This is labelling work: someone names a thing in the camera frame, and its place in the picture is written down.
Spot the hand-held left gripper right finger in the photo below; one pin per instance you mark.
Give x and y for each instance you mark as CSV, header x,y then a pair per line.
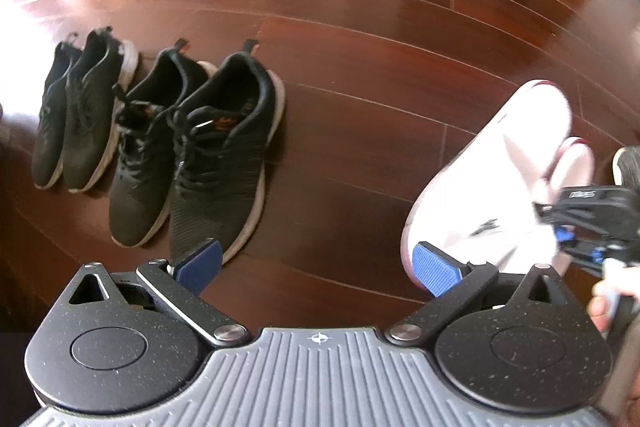
x,y
435,269

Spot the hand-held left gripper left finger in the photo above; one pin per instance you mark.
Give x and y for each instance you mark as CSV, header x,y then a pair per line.
x,y
200,264

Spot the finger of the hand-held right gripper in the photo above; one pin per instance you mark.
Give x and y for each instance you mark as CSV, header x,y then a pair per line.
x,y
562,234
595,257

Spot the white slipper maroon trim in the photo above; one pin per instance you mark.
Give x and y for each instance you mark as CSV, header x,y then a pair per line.
x,y
575,167
480,187

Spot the black sneaker orange label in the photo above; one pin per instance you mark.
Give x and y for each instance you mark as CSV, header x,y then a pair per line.
x,y
150,147
225,157

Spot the plain black knit sneaker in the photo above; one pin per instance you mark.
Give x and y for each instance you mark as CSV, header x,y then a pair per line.
x,y
50,127
95,112

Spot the person's right hand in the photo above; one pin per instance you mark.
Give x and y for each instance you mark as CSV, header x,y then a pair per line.
x,y
602,302

